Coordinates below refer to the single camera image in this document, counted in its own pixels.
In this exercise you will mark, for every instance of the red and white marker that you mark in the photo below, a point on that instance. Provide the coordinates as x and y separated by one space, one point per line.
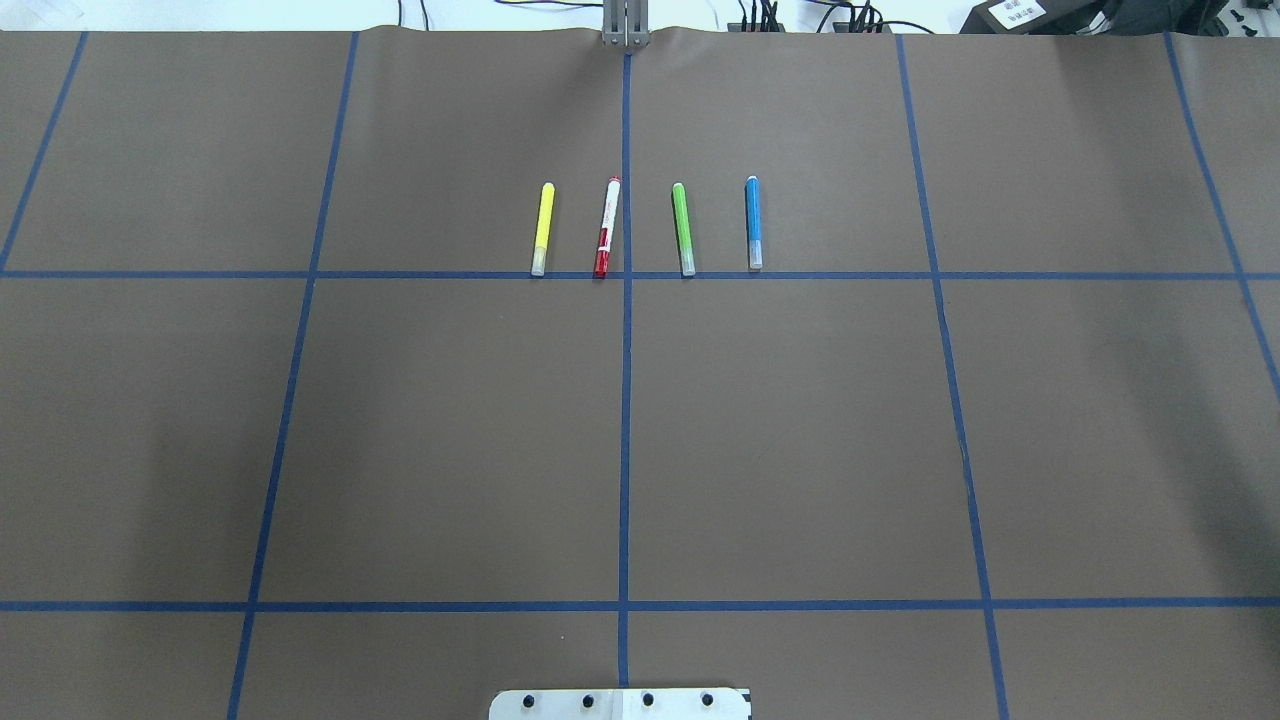
603 252

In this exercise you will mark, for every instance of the green marker pen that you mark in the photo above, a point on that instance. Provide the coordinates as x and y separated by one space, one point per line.
683 229

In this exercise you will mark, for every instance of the yellow marker pen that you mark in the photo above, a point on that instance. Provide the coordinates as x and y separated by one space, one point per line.
543 226

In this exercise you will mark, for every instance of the blue marker pen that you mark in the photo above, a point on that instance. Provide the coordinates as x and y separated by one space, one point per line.
753 202

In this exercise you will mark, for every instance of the white mounting plate with holes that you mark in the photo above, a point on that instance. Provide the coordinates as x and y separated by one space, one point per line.
623 703

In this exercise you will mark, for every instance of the brown paper table cover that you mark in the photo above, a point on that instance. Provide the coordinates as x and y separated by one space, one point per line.
290 431

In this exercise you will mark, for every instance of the black power adapter with label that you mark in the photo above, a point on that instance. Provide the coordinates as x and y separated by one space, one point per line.
1030 17

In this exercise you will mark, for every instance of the aluminium frame post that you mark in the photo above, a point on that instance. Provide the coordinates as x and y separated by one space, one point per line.
625 23

